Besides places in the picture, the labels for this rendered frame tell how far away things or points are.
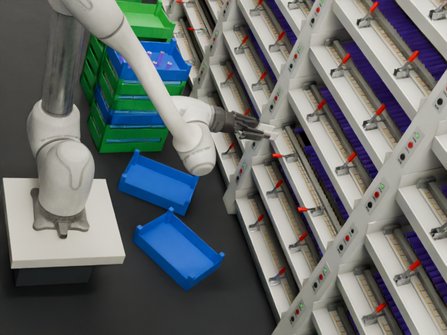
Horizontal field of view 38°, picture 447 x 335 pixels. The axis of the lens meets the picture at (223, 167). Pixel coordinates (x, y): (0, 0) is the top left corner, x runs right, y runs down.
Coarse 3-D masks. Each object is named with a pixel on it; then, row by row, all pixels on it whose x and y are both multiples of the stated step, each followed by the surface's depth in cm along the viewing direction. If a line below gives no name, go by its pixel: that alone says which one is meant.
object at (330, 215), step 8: (288, 128) 246; (288, 136) 245; (296, 144) 240; (296, 152) 239; (304, 160) 234; (304, 168) 233; (312, 176) 228; (312, 184) 227; (320, 192) 223; (320, 200) 222; (328, 208) 218; (328, 216) 217; (336, 224) 213; (336, 232) 212
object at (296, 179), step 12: (276, 120) 246; (288, 120) 248; (276, 132) 248; (276, 144) 243; (288, 144) 243; (288, 168) 234; (300, 168) 234; (300, 180) 230; (300, 192) 226; (312, 192) 226; (300, 204) 227; (312, 204) 222; (312, 216) 218; (324, 216) 218; (312, 228) 218; (324, 228) 215; (324, 240) 211; (324, 252) 211
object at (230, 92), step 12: (216, 60) 307; (228, 60) 307; (216, 72) 304; (228, 72) 304; (216, 84) 301; (228, 84) 295; (240, 84) 294; (228, 96) 292; (240, 96) 291; (228, 108) 286; (240, 108) 285; (252, 108) 283; (240, 144) 274
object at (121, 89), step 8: (104, 56) 269; (104, 64) 269; (112, 72) 262; (112, 80) 262; (120, 80) 256; (112, 88) 262; (120, 88) 259; (128, 88) 261; (136, 88) 262; (168, 88) 269; (176, 88) 271
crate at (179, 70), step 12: (108, 48) 264; (144, 48) 274; (156, 48) 277; (168, 48) 280; (156, 60) 274; (168, 60) 277; (180, 60) 274; (120, 72) 254; (132, 72) 256; (168, 72) 263; (180, 72) 266
